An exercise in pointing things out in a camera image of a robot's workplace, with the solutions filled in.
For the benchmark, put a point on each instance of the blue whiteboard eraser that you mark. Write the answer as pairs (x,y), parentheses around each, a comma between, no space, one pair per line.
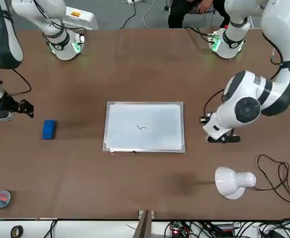
(49,129)

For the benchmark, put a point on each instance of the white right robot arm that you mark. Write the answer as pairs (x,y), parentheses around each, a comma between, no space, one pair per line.
(3,37)

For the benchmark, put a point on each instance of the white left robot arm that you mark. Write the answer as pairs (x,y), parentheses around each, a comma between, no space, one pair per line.
(278,29)

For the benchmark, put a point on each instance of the silver framed whiteboard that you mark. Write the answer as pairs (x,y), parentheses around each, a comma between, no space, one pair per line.
(144,119)

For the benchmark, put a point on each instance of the pink red marker pen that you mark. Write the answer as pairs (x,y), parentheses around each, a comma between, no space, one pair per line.
(3,197)

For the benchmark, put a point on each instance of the white desk lamp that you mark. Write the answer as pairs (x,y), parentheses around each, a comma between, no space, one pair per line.
(229,182)

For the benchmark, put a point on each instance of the circuit board red light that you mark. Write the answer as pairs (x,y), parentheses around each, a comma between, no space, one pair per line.
(175,228)

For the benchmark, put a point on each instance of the white housing orange label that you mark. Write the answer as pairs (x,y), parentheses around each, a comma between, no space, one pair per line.
(82,18)

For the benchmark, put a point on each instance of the black tape roll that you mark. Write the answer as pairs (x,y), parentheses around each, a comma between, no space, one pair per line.
(14,231)

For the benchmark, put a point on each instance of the person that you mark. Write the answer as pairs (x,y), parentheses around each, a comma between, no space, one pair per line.
(179,15)

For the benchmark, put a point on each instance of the aluminium frame post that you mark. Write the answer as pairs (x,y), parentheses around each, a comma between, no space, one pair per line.
(144,225)

